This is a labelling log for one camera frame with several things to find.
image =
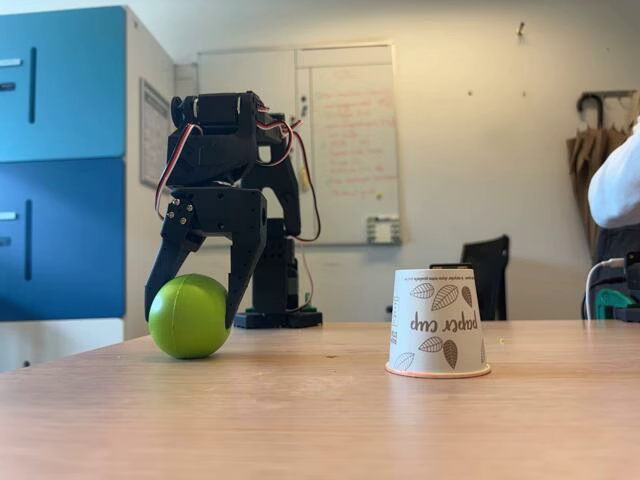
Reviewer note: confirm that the blue locker door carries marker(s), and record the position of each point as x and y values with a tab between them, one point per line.
75	240
75	85

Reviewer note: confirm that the leaf print paper cup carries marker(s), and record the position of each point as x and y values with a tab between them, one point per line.
435	345

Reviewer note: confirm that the green foam ball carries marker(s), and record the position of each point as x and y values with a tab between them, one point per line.
190	317

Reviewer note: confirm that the whiteboard with red writing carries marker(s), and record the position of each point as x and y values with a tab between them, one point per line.
350	150

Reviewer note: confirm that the black office chair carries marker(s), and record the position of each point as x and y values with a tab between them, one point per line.
492	270

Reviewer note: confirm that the dark grey trousers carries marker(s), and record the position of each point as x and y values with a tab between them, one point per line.
612	242

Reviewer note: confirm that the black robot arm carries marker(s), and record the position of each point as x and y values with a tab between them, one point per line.
220	150

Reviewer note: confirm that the metal wall hook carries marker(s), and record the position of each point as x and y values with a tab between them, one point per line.
521	29

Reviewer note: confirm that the framed notice sheet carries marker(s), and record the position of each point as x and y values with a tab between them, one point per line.
152	135

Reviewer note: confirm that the white locker cabinet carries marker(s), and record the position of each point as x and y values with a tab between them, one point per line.
150	55

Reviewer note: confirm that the green table clamp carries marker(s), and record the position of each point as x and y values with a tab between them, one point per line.
610	300

